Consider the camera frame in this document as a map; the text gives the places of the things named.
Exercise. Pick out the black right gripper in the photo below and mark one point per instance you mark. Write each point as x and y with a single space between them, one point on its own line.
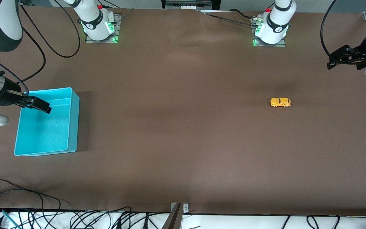
9 94

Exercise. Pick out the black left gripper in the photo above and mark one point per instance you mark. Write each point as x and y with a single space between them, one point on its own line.
359 56

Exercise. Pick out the yellow toy beetle car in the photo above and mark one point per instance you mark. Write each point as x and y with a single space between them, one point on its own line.
281 102

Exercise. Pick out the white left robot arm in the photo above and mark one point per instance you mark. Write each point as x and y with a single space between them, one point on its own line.
276 22

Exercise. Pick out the teal plastic box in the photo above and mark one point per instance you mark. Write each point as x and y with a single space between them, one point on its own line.
43 133

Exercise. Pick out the white flat strip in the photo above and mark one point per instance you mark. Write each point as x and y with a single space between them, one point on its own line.
211 11

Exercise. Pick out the black power strip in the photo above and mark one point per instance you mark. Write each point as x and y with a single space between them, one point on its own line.
186 4

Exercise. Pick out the dark metal beam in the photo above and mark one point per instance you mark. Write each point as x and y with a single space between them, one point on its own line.
173 221

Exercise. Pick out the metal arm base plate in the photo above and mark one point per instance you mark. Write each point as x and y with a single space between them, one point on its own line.
275 45
118 28

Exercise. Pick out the grey metal bracket plate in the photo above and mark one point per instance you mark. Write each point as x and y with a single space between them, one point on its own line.
186 208

